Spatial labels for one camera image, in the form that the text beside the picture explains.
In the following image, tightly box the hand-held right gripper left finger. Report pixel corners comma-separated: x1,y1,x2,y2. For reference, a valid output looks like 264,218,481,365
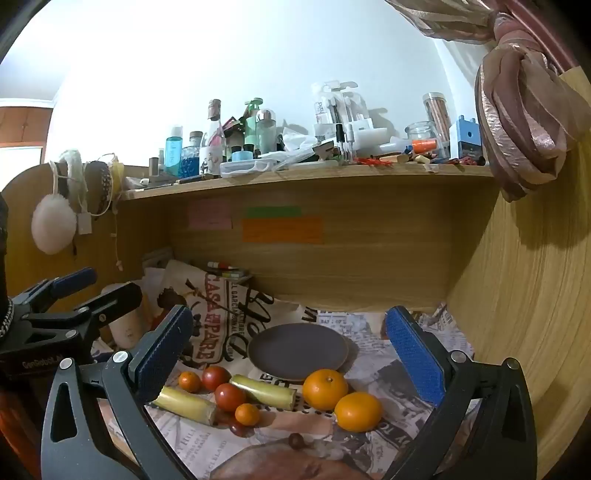
41,304,199,480

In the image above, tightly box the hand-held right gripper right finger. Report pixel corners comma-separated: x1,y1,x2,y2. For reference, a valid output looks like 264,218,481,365
383,305,539,480

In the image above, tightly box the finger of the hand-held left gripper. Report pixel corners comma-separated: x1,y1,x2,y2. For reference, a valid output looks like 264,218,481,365
21,281,144,344
9,267,99,319

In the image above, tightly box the red tomato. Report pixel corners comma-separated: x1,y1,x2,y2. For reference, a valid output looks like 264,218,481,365
214,383,247,412
202,366,232,392

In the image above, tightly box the yellow-green sugarcane piece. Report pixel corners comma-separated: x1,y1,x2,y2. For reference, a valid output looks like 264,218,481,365
151,387,218,426

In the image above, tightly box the large orange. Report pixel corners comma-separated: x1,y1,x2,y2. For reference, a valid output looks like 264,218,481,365
334,391,384,433
302,368,349,411

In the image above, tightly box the green cucumber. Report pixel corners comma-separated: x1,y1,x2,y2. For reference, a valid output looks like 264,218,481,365
229,374,297,410

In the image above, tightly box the dark grey round plate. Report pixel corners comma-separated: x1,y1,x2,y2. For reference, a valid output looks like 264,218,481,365
247,323,349,381

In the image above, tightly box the cream plastic cup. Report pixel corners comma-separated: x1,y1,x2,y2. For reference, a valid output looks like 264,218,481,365
100,282,148,349

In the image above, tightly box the white fluffy puff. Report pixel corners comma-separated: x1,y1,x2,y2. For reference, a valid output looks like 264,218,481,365
31,194,77,254

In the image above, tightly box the newspaper print cloth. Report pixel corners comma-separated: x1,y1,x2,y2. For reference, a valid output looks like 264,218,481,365
90,258,481,480

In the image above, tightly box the brown woven pouch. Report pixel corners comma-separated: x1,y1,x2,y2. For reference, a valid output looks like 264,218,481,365
83,161,114,215

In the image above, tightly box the white fluffy headband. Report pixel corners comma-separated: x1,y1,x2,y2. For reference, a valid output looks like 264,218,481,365
51,150,88,204

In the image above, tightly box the pink sticky note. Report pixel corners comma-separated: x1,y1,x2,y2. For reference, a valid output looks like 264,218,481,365
188,199,233,230

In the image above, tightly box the jar of blue beads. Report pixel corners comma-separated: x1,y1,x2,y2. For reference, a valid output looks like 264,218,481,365
180,133,204,178

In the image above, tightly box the blue liquid bottle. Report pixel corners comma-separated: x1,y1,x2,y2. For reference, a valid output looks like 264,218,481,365
165,127,183,178

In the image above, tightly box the orange sticky note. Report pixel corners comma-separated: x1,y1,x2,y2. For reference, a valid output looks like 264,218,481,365
242,216,324,244

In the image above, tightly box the green sticky note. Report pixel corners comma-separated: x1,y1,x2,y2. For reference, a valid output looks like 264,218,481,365
244,206,303,219

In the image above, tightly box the clear plastic box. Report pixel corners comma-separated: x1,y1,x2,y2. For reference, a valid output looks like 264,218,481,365
219,158,278,178

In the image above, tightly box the pink printed bottle brown cap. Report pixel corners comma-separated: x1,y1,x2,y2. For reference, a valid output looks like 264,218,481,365
203,99,227,176

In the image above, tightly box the clear glass jar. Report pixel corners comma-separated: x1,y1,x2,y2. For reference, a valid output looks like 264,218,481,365
405,121,439,153

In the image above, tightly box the pale green clear bottle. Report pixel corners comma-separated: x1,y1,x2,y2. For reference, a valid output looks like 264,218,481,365
255,109,277,153

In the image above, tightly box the green pump bottle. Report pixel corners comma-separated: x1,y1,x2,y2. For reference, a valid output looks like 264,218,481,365
244,98,264,148

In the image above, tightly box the white crumpled tissue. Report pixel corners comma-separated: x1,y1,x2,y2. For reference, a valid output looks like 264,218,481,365
279,127,317,153

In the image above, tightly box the clear tube of pencils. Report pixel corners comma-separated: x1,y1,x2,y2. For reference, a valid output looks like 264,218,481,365
422,92,452,139

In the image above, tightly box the white brush organiser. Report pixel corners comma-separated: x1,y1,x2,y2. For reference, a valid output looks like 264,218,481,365
313,80,375,139

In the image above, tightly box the brown knotted curtain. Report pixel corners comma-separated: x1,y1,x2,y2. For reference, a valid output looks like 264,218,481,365
383,0,591,204

